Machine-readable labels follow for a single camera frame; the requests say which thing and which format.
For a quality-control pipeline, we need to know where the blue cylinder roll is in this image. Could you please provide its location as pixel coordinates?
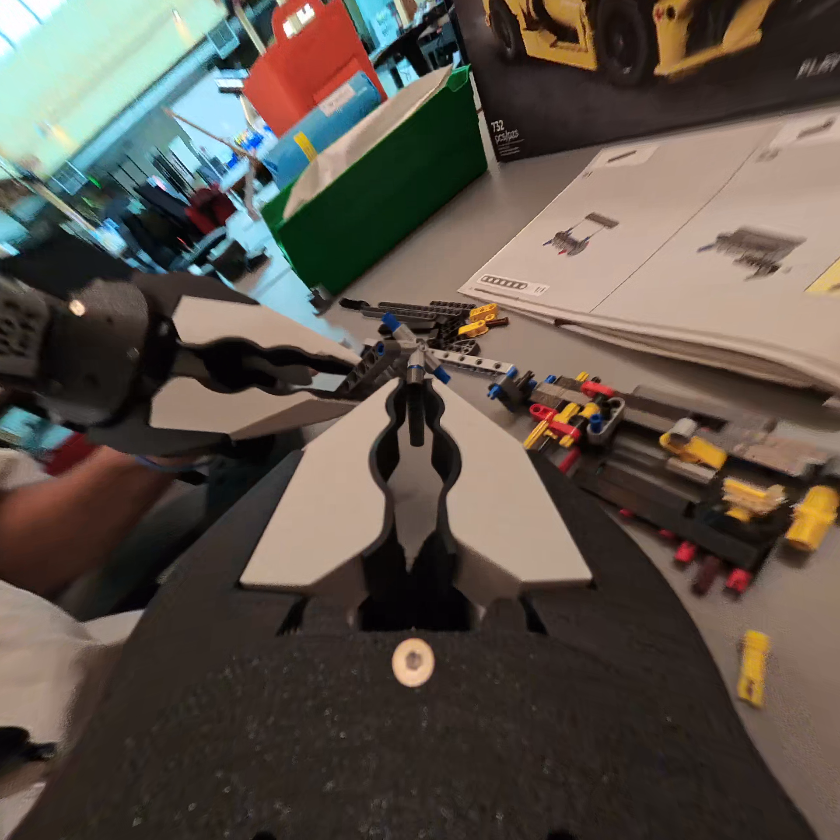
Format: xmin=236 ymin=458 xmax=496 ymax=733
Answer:
xmin=262 ymin=71 xmax=383 ymax=188

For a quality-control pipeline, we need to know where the white shirt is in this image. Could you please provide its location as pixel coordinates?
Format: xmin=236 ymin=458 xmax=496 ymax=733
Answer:
xmin=0 ymin=449 xmax=145 ymax=828

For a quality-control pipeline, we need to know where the red plastic tote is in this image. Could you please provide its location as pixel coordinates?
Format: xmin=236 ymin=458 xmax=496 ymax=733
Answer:
xmin=244 ymin=0 xmax=388 ymax=135

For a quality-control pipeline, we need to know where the yellow lego pin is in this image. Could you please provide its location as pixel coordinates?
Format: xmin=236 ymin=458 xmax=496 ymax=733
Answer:
xmin=736 ymin=630 xmax=772 ymax=710

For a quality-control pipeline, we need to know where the green plastic bin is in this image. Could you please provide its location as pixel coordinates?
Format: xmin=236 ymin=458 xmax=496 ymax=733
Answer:
xmin=262 ymin=64 xmax=490 ymax=296

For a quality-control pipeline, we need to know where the person's left forearm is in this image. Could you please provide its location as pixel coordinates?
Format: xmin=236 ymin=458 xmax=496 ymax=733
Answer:
xmin=0 ymin=446 xmax=198 ymax=599

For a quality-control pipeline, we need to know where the pile of dark lego beams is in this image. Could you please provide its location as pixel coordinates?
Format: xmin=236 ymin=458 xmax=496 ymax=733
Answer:
xmin=341 ymin=298 xmax=509 ymax=358

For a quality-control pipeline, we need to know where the white paper bag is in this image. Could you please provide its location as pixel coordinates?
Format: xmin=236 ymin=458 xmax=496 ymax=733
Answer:
xmin=283 ymin=64 xmax=455 ymax=217

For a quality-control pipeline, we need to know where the lego set box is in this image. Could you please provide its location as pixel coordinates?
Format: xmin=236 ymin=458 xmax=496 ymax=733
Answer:
xmin=453 ymin=0 xmax=840 ymax=164

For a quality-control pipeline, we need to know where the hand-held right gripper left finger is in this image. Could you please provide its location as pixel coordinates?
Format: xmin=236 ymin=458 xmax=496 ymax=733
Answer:
xmin=238 ymin=377 xmax=413 ymax=630

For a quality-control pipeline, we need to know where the lego chassis assembly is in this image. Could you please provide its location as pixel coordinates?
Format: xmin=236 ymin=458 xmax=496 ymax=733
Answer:
xmin=489 ymin=371 xmax=840 ymax=595

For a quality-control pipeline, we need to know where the red office chair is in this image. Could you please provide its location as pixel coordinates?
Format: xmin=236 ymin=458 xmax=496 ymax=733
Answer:
xmin=185 ymin=187 xmax=236 ymax=232

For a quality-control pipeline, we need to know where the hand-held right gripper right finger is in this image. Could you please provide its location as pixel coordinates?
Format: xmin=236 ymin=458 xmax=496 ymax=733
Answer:
xmin=417 ymin=378 xmax=595 ymax=630

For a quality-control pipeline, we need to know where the small lego beam assembly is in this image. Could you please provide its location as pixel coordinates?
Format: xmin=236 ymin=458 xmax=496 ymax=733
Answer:
xmin=335 ymin=311 xmax=454 ymax=448

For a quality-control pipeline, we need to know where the instruction booklet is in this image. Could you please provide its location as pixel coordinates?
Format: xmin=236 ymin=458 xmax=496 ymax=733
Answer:
xmin=457 ymin=108 xmax=840 ymax=395

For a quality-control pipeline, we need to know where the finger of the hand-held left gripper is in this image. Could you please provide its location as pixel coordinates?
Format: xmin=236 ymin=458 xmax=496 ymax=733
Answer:
xmin=147 ymin=377 xmax=370 ymax=441
xmin=171 ymin=295 xmax=363 ymax=396

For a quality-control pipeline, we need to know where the long light grey lego beam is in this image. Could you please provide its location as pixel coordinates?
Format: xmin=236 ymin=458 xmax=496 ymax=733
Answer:
xmin=430 ymin=348 xmax=516 ymax=376

